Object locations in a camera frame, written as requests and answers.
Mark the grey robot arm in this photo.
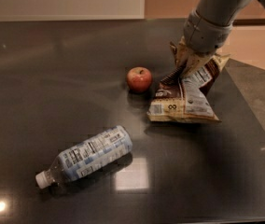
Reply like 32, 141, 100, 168
174, 0, 265, 77

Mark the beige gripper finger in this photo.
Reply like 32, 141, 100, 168
170, 36, 189, 67
182, 48, 213, 77

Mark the brown chip bag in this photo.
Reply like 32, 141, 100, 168
147, 54, 230, 123

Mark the clear plastic water bottle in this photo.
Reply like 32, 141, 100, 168
35, 125, 133, 189

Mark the red apple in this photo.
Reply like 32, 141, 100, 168
126, 66, 153, 93

